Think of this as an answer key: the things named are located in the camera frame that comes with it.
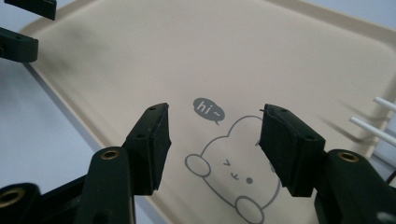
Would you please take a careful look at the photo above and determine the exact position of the beige tray with bear print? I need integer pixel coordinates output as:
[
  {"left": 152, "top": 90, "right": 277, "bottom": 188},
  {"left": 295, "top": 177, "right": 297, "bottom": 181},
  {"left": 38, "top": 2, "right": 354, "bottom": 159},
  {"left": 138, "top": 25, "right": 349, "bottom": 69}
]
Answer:
[{"left": 19, "top": 0, "right": 396, "bottom": 224}]

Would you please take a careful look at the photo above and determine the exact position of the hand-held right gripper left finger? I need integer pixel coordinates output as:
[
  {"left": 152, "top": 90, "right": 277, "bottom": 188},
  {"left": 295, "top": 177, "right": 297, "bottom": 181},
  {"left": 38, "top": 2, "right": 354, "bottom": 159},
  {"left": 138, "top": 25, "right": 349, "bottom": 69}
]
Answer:
[{"left": 121, "top": 102, "right": 173, "bottom": 196}]

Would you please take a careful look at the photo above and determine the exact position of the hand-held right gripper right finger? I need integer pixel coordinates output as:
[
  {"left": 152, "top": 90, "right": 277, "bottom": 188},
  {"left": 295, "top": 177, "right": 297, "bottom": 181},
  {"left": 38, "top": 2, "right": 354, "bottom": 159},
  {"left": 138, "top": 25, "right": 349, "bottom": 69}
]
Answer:
[{"left": 258, "top": 103, "right": 327, "bottom": 198}]

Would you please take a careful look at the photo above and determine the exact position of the white chopstick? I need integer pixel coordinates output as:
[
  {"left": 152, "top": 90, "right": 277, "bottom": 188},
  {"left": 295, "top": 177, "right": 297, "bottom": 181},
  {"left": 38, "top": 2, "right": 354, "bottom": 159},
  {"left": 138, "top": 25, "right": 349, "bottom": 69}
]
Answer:
[
  {"left": 348, "top": 116, "right": 396, "bottom": 148},
  {"left": 373, "top": 95, "right": 396, "bottom": 114}
]

